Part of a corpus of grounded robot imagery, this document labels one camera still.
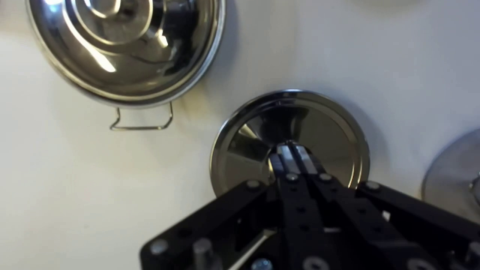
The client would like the silver pot lid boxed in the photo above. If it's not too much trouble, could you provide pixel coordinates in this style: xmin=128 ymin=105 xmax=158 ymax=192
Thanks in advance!
xmin=209 ymin=88 xmax=372 ymax=198

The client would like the open silver pot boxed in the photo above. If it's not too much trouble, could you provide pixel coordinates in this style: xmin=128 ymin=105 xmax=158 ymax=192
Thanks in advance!
xmin=420 ymin=127 xmax=480 ymax=225

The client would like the lidded silver pot with handles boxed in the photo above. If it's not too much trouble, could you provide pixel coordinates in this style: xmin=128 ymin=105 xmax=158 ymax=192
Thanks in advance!
xmin=26 ymin=0 xmax=227 ymax=133

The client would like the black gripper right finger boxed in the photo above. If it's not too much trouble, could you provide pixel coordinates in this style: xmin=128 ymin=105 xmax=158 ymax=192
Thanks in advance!
xmin=291 ymin=142 xmax=480 ymax=270

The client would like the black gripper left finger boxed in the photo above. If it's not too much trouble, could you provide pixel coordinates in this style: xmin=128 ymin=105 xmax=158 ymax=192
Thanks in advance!
xmin=140 ymin=142 xmax=324 ymax=270

